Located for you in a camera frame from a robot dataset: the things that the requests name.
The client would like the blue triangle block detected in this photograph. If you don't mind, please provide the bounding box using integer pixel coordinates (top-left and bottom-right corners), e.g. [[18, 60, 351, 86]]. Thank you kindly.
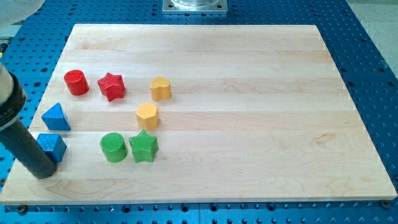
[[41, 103, 71, 131]]

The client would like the yellow heart block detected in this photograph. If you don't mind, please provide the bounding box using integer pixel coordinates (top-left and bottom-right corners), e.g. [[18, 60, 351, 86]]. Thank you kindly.
[[150, 77, 172, 101]]

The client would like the wooden board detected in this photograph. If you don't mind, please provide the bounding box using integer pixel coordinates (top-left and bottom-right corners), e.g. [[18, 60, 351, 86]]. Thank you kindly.
[[1, 24, 397, 205]]

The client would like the yellow hexagon block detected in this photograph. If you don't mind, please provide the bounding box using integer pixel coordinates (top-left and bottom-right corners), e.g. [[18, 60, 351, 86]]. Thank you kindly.
[[136, 102, 159, 130]]

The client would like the green star block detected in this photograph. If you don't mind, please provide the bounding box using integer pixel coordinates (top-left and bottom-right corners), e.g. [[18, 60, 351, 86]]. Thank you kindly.
[[129, 130, 159, 163]]

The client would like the red star block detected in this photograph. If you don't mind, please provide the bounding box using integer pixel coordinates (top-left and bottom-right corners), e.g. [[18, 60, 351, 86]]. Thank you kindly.
[[98, 73, 125, 101]]

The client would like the green cylinder block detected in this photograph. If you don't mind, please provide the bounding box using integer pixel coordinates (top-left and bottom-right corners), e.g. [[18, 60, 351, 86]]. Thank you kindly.
[[99, 133, 127, 162]]

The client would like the red cylinder block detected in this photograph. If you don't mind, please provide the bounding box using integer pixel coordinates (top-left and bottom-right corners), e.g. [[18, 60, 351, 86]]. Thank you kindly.
[[64, 70, 90, 96]]

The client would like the blue cube block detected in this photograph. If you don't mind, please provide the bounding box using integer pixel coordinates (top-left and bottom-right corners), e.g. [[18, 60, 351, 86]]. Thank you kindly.
[[37, 133, 67, 164]]

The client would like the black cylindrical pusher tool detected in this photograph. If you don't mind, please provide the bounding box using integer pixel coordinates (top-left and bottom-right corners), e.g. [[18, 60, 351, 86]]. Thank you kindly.
[[1, 119, 57, 179]]

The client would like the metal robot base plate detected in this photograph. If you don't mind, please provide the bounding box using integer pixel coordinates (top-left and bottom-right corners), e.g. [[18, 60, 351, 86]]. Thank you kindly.
[[162, 0, 228, 12]]

